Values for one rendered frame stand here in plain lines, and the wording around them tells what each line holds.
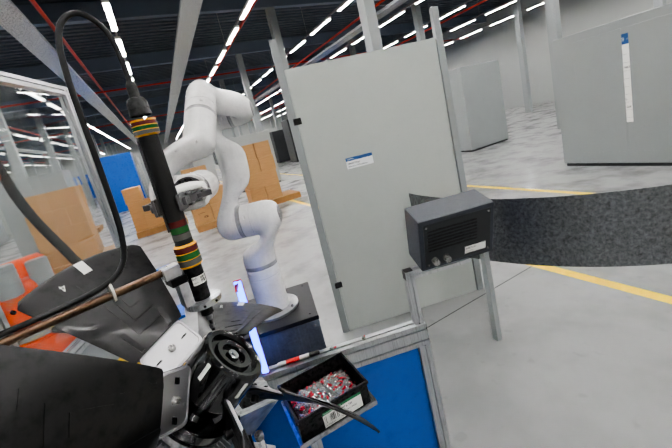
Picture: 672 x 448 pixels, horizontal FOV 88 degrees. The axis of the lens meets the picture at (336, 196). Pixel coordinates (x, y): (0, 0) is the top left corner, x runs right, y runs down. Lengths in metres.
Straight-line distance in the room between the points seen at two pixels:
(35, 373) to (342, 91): 2.28
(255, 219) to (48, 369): 0.83
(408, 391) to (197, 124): 1.13
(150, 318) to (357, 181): 2.01
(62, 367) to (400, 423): 1.18
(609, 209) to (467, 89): 8.33
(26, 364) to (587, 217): 2.14
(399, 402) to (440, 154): 1.84
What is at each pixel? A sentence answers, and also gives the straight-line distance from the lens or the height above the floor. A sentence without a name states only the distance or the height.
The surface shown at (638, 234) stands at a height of 0.72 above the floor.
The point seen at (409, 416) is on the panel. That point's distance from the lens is 1.50.
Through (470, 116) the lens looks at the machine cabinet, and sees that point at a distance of 10.26.
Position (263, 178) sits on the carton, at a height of 0.70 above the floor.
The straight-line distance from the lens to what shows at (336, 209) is 2.57.
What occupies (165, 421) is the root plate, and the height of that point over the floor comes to 1.21.
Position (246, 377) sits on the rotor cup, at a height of 1.20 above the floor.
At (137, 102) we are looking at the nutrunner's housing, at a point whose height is 1.69.
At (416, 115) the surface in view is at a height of 1.50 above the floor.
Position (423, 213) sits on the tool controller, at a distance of 1.14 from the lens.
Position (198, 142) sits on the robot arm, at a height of 1.61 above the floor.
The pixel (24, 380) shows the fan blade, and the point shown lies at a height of 1.39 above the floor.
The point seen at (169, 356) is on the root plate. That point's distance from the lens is 0.75.
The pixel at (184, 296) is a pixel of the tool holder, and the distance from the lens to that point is 0.74.
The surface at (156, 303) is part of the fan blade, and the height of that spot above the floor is 1.32.
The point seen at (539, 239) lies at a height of 0.71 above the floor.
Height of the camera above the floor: 1.57
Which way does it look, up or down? 11 degrees down
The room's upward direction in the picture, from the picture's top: 13 degrees counter-clockwise
